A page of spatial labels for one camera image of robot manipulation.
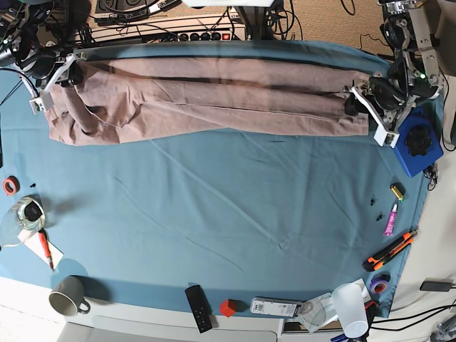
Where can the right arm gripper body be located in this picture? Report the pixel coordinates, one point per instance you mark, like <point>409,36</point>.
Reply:
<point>41,70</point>

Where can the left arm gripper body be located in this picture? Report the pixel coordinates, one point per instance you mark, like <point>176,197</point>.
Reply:
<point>387,103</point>

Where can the pinkish brown T-shirt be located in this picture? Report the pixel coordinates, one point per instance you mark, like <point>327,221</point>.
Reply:
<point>129,100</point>

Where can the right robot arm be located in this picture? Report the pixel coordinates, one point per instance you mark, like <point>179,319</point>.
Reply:
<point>37,43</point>

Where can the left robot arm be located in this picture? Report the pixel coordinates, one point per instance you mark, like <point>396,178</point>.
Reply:
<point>412,78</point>

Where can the black knob on box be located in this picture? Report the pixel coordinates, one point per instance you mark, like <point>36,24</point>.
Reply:
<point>418,140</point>

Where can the blue plastic box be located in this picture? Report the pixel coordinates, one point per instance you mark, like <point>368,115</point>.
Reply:
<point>414,165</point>

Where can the yellow black battery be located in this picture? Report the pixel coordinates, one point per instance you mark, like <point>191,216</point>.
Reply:
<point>398,190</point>

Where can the teal table cloth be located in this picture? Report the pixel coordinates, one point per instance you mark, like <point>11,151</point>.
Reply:
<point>241,214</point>

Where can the red tape roll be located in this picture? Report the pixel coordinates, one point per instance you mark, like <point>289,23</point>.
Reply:
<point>11,185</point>

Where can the purple glue tube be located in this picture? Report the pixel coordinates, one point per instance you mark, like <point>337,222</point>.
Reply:
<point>388,231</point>

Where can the black power strip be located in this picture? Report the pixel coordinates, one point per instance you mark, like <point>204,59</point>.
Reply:
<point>223,35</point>

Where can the clear plastic bag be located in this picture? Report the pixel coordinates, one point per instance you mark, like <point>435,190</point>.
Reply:
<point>21,222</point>

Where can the orange black utility knife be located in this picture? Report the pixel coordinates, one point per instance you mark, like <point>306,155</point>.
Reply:
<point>384,256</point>

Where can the orange pen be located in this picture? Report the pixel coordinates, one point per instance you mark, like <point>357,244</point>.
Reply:
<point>45,245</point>

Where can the white paper note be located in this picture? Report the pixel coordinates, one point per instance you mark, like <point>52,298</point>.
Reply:
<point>33,243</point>

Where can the purple tape roll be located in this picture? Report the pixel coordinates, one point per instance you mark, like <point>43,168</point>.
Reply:
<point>379,284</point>

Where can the black power adapter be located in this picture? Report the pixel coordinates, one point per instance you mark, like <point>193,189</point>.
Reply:
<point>437,286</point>

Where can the translucent plastic cup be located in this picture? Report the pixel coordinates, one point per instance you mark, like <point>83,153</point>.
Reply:
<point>349,305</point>

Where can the grey ceramic mug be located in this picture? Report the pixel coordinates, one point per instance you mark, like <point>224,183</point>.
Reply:
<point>68,298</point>

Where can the white barcode label box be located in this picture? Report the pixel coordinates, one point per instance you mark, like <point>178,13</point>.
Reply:
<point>275,307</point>

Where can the red plastic cube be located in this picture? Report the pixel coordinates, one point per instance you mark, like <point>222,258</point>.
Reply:
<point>228,308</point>

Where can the black remote control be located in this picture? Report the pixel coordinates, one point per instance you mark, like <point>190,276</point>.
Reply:
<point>199,308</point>

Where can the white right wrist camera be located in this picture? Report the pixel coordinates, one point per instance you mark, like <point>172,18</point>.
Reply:
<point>41,103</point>

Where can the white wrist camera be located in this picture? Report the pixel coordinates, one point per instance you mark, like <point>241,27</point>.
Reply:
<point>385,137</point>
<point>41,103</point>

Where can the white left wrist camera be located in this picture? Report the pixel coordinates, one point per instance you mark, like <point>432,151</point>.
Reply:
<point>385,137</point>

